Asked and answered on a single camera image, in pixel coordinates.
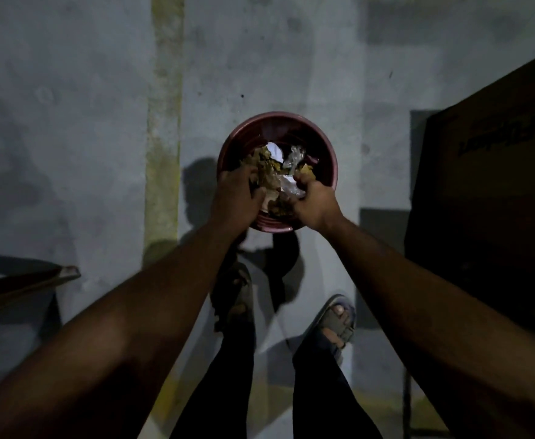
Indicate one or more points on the person's dark clothing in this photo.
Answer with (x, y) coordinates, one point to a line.
(221, 397)

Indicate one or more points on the pink round object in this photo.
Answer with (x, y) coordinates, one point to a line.
(276, 127)

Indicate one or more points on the grey sandal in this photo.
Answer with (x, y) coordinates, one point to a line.
(237, 292)
(340, 336)

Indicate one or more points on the person's left forearm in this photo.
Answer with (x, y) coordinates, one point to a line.
(112, 338)

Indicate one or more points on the pile of cardboard and paper scraps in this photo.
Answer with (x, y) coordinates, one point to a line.
(276, 173)

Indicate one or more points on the person's right forearm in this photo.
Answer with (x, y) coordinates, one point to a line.
(432, 324)

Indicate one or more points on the dark printed cardboard box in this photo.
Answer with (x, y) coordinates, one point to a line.
(487, 201)

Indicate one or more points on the person's left hand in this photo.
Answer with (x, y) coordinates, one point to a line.
(235, 198)

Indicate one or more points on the person's right hand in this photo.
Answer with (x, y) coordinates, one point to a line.
(318, 205)

